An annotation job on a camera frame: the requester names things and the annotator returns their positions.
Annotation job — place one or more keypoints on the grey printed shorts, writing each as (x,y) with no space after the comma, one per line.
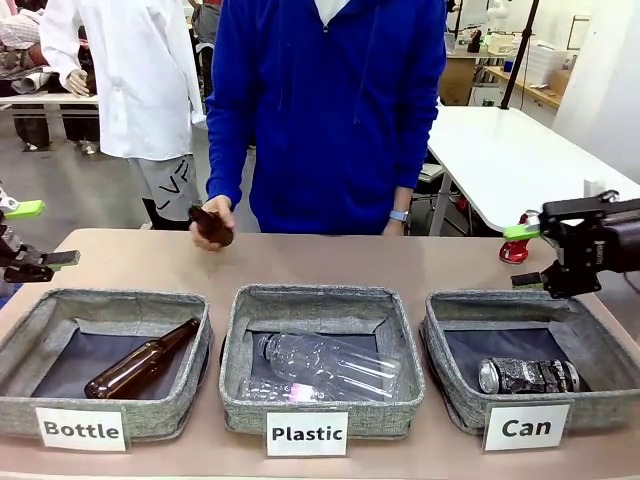
(167,180)

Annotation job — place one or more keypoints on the black drink can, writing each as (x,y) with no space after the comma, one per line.
(530,376)

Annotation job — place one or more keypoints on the pink checked clothes pile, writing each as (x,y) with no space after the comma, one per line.
(22,30)

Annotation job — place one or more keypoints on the brown cardboard box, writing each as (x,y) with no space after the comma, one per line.
(457,82)

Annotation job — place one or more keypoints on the white Bottle label sign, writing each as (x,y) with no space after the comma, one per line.
(80,428)

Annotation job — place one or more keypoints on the white long background table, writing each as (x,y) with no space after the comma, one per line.
(45,100)

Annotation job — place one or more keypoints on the wooden top workbench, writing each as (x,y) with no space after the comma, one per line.
(530,87)

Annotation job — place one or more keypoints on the brown glass bottle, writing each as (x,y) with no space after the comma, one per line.
(215,227)
(140,362)

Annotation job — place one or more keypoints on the large clear plastic bottle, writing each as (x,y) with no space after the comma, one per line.
(330,362)

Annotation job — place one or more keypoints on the black tripod pole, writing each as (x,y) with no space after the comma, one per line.
(520,50)

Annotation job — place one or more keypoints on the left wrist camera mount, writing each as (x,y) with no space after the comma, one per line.
(7,202)

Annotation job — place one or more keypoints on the grey fabric basket Can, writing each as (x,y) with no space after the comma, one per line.
(460,395)

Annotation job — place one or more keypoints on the blue hoodie person torso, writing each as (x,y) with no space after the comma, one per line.
(325,125)

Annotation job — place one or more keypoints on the white Can label sign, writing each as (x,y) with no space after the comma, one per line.
(526,427)

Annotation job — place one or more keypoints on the white shirt mannequin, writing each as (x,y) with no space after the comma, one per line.
(140,75)

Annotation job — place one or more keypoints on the grey fabric basket Bottle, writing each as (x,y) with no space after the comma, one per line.
(165,405)

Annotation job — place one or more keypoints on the person left hand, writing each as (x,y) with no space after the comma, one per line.
(395,227)

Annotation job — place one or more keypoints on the person left forearm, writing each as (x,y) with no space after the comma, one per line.
(404,199)

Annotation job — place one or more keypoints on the white storage boxes stack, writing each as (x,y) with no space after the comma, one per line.
(547,62)

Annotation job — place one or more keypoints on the person right hand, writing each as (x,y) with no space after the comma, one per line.
(217,207)

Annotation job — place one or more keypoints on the light blue wrist watch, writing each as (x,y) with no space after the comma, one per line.
(400,216)

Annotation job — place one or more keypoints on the white Plastic label sign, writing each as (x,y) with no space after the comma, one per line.
(307,433)

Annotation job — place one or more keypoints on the white undershirt collar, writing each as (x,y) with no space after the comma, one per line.
(332,7)

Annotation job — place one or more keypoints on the grey fabric basket Plastic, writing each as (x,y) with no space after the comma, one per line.
(320,415)

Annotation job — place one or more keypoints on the pink label plastic bottle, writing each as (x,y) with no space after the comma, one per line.
(295,391)

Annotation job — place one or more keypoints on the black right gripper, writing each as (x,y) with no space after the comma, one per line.
(590,240)

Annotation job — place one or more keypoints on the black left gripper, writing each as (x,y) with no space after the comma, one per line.
(10,250)

